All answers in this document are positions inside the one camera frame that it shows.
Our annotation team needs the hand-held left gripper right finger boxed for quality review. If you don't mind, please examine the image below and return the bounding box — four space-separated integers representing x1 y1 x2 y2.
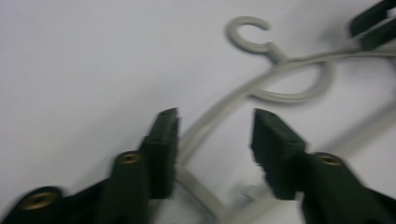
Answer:
250 108 396 224

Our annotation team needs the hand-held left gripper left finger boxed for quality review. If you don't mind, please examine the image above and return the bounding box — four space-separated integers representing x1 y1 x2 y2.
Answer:
99 107 181 224

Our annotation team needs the grey plastic clothes hanger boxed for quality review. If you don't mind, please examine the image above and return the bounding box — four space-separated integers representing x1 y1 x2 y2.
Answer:
248 60 334 105
176 15 396 223

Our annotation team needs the white table cover board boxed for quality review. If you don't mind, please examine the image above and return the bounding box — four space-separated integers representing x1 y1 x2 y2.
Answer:
0 0 396 224

